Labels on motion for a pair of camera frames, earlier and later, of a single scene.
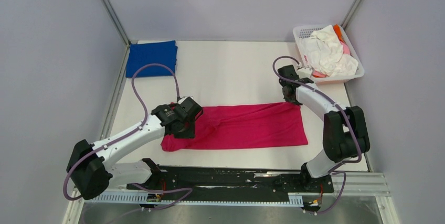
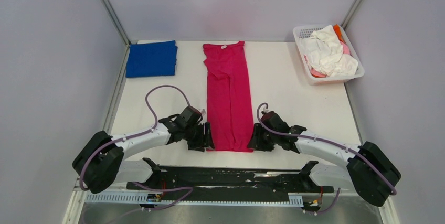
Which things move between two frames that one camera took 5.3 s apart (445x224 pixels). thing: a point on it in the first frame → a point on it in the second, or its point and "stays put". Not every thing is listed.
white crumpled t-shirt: [325, 53] stays put
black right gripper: [293, 102] → [256, 143]
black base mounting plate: [234, 181] stays put
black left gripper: [190, 134] → [204, 140]
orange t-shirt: [339, 33] stays put
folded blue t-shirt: [164, 53] stays put
